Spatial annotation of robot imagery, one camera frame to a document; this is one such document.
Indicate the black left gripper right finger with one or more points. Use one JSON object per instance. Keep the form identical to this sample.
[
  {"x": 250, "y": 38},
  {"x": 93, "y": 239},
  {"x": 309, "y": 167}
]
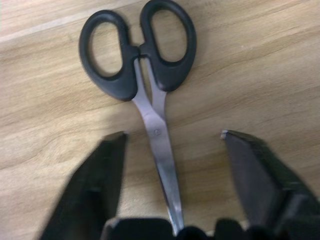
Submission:
[{"x": 270, "y": 185}]

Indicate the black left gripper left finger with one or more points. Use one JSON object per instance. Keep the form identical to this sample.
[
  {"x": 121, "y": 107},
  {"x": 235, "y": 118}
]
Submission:
[{"x": 90, "y": 185}]

